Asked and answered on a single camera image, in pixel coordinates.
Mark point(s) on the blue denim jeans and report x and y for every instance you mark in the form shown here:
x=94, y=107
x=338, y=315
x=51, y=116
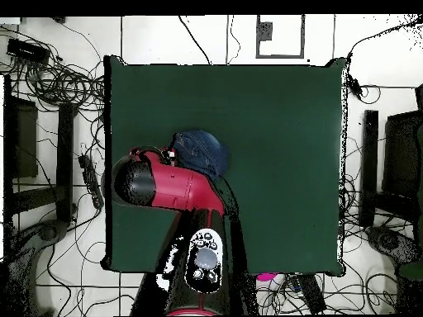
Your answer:
x=201, y=148

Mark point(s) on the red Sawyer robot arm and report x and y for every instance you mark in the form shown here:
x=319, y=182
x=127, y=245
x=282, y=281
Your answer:
x=178, y=188

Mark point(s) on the black flat device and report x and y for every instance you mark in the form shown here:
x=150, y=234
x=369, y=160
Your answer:
x=310, y=294

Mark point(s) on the black power strip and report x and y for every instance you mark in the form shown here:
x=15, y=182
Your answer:
x=91, y=180

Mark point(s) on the dark green table cloth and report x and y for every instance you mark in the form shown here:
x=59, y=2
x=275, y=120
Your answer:
x=281, y=165

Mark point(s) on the grey wheeled base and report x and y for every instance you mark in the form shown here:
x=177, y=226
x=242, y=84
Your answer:
x=48, y=232

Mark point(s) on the pink round object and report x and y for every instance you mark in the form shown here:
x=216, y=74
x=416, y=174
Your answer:
x=266, y=276

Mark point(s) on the dark grey square plate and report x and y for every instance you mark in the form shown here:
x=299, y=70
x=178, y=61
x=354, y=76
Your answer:
x=265, y=31

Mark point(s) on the black electronics box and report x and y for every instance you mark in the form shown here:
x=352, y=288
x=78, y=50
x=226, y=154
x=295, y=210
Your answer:
x=28, y=51

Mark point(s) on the black upright bar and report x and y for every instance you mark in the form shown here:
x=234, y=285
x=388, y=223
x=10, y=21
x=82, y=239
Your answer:
x=369, y=165

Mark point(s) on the black chair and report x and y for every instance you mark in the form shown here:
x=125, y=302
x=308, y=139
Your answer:
x=401, y=152

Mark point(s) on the dark wheeled base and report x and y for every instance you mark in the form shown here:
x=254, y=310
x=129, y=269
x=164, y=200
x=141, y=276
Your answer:
x=388, y=241

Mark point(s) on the black metal frame stand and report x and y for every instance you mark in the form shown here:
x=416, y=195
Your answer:
x=64, y=148

